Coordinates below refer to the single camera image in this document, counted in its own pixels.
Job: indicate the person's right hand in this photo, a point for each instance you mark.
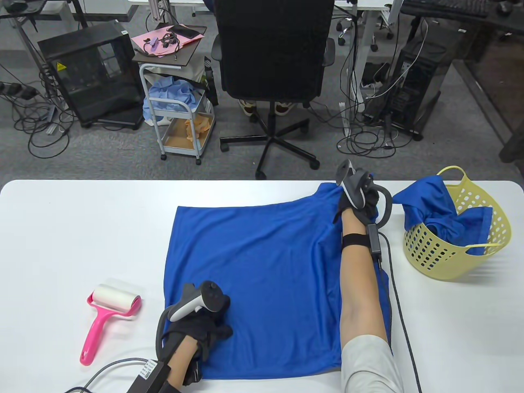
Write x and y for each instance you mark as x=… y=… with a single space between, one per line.
x=362 y=206

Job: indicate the person's left hand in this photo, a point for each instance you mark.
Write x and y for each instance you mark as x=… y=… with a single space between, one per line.
x=196 y=329

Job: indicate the blue t-shirt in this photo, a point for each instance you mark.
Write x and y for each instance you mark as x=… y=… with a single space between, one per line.
x=438 y=213
x=254 y=286

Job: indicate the pink lint roller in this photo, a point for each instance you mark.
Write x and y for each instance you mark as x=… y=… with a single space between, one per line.
x=98 y=327

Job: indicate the person's right forearm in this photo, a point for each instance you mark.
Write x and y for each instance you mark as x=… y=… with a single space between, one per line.
x=360 y=286

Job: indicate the black and white controller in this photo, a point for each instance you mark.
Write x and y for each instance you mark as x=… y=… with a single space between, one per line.
x=354 y=188
x=211 y=294

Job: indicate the black sensor box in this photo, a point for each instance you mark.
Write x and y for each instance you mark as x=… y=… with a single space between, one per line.
x=149 y=376
x=373 y=241

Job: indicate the white power strip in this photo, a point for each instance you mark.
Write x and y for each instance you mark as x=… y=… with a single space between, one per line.
x=344 y=123

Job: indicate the yellow perforated plastic basket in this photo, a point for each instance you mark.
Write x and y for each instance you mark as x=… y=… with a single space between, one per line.
x=430 y=262

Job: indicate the black computer tower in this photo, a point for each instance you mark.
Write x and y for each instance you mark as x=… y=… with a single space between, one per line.
x=425 y=77

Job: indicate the person's white right sleeve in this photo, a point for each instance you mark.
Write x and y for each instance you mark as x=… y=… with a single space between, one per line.
x=368 y=364

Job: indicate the white desk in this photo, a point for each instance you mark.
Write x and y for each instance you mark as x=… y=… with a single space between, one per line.
x=362 y=45

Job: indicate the orange cloth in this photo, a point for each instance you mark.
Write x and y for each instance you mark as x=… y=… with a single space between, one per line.
x=199 y=127

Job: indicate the black office chair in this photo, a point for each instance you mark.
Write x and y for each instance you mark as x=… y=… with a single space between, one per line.
x=270 y=49

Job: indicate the white rolling cart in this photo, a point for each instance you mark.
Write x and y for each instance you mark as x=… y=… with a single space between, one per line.
x=176 y=139

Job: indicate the black keyboard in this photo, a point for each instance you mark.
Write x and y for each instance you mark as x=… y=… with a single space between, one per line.
x=446 y=7

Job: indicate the light blue cloth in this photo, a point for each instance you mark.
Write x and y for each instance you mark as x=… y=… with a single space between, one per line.
x=170 y=92

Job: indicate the black desk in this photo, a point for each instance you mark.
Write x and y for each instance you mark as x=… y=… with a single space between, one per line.
x=509 y=24

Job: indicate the black square board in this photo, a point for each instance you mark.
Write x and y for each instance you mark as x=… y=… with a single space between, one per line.
x=180 y=57

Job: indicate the black glass computer case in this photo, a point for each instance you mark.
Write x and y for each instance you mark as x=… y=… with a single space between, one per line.
x=94 y=98

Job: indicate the small purple object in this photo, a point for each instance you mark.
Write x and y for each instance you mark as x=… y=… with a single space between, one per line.
x=153 y=44

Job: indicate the pink paper sheet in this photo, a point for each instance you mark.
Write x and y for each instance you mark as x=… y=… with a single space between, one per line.
x=139 y=41

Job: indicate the black power strip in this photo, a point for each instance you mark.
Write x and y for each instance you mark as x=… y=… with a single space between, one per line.
x=20 y=91

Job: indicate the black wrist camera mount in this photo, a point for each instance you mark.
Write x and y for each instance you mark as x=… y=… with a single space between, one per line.
x=192 y=373

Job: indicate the aluminium frame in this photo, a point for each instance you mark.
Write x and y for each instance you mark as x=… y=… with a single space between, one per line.
x=155 y=10

